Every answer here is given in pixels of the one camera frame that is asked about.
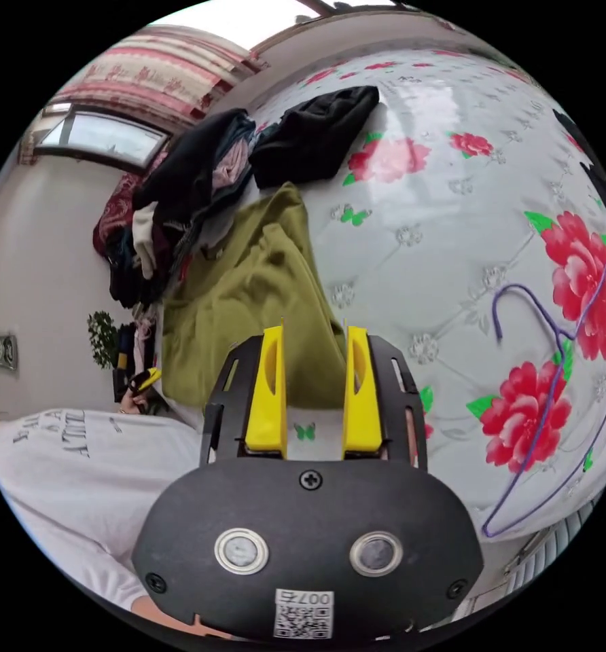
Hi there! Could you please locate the person's left hand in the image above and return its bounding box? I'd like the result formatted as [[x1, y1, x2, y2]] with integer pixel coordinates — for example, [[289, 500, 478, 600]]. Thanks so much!
[[118, 390, 154, 416]]

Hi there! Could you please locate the pile of clothes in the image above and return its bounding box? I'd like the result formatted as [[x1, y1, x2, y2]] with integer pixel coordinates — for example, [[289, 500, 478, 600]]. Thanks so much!
[[92, 108, 257, 308]]

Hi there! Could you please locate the green potted plant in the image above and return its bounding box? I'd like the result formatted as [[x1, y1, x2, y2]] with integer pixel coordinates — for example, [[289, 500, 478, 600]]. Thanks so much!
[[86, 310, 120, 371]]

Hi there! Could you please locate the green long sleeve shirt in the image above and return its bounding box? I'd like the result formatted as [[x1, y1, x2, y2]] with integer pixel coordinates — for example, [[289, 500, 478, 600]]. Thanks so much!
[[160, 181, 349, 410]]

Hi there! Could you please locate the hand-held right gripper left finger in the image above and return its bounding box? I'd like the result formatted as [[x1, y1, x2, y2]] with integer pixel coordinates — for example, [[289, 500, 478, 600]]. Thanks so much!
[[245, 325, 289, 454]]

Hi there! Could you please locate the bed with floral sheet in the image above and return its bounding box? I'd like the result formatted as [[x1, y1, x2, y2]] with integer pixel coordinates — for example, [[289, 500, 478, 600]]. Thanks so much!
[[180, 48, 606, 541]]

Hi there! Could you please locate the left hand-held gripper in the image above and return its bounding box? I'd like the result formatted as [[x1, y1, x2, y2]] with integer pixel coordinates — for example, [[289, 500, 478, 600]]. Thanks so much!
[[112, 366, 163, 404]]

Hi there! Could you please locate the window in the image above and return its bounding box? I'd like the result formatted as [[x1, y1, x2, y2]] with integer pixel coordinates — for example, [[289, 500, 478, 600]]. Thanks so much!
[[31, 103, 173, 170]]

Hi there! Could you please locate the pink patterned curtain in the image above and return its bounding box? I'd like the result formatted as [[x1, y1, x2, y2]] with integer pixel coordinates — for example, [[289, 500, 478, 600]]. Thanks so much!
[[48, 24, 255, 121]]

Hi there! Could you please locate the black folded garment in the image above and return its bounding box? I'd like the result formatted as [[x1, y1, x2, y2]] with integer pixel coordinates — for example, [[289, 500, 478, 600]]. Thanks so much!
[[248, 85, 381, 190]]

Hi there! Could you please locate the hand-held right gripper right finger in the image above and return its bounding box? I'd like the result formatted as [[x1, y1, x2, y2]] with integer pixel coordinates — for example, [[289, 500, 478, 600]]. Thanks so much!
[[342, 325, 385, 454]]

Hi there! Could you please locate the person's right forearm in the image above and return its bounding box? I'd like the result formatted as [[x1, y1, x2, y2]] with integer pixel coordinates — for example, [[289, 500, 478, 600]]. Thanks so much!
[[129, 593, 232, 640]]

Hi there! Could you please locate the purple wire hanger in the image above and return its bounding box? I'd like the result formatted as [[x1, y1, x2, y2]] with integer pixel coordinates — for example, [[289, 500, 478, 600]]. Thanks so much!
[[482, 258, 606, 539]]

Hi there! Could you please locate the person's body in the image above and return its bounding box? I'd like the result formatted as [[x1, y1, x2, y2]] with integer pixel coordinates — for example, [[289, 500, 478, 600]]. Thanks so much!
[[0, 346, 208, 612]]

